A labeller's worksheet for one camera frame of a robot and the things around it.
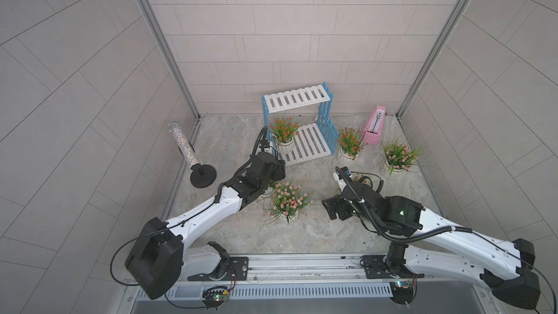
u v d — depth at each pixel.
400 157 0.84
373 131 1.02
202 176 0.93
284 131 0.89
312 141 1.05
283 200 0.72
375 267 0.72
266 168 0.61
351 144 0.87
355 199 0.49
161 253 0.39
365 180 0.58
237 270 0.71
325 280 0.70
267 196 0.80
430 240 0.46
